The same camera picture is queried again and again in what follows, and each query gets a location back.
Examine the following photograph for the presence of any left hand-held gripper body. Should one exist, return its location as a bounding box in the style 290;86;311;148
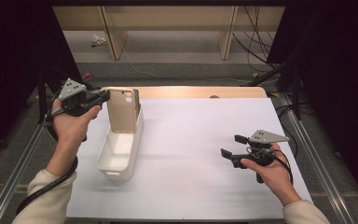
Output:
57;77;98;118

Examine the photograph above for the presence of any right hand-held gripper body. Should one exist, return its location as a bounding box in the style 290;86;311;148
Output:
230;129;290;185

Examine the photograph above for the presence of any black tripod stand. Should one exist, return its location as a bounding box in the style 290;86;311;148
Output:
36;65;50;125
248;55;302;120

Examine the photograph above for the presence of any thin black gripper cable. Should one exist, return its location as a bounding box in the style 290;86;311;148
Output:
271;148;295;185

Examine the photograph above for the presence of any beige phone case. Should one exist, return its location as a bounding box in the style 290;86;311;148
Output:
102;87;142;134

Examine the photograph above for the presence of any person's right hand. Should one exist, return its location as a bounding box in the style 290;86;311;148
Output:
240;142;295;199

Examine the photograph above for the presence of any metal floor rail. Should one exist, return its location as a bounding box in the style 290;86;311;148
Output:
278;92;357;224
0;122;46;224

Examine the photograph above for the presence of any white plastic storage bin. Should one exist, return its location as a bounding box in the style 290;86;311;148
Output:
96;104;145;182

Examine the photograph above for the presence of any grey transparent phone case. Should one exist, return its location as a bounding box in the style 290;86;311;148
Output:
133;89;142;112

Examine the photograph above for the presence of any black curtain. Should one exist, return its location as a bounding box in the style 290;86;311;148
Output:
266;0;358;203
0;0;83;162

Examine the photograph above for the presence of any white crumpled paper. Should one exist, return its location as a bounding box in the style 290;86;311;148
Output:
90;34;107;48

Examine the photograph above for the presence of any person's left hand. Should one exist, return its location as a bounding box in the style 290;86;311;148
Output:
51;99;103;151

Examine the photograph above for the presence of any black cable bundle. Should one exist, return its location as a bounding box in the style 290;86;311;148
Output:
232;5;282;73

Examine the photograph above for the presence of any wooden table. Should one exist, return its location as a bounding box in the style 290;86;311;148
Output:
101;86;269;99

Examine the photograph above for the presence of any beige wooden furniture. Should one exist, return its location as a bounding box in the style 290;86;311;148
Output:
51;5;286;61

